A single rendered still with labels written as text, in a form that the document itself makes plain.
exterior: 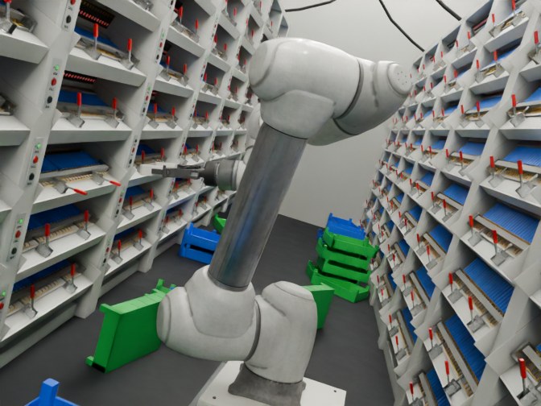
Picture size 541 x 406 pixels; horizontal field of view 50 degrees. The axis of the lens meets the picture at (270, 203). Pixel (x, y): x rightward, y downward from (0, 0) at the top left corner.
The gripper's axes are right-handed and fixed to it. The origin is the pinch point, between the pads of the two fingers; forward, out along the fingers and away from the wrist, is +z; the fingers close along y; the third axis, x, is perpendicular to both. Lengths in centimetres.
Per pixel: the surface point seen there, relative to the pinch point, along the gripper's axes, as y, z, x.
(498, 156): 30, -107, 11
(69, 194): -9.5, 20.6, -8.7
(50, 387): -84, -11, -28
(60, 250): -3.9, 25.3, -26.8
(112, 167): 30.1, 23.4, -3.6
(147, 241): 100, 31, -44
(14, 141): -43.1, 18.5, 7.3
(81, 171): 5.6, 23.8, -3.6
